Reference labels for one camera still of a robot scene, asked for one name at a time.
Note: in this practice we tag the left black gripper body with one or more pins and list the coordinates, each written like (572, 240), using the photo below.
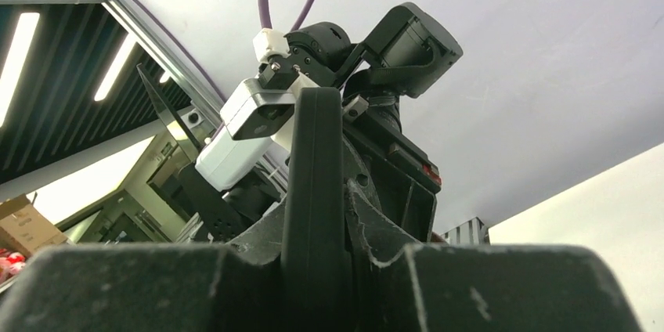
(406, 181)

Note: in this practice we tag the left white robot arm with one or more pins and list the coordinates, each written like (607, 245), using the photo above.
(404, 55)

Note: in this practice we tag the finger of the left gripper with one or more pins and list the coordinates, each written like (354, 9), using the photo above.
(221, 220)
(170, 117)

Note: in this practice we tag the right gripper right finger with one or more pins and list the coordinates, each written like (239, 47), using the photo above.
(407, 285)

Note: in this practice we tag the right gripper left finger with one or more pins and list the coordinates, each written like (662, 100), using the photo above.
(153, 287)

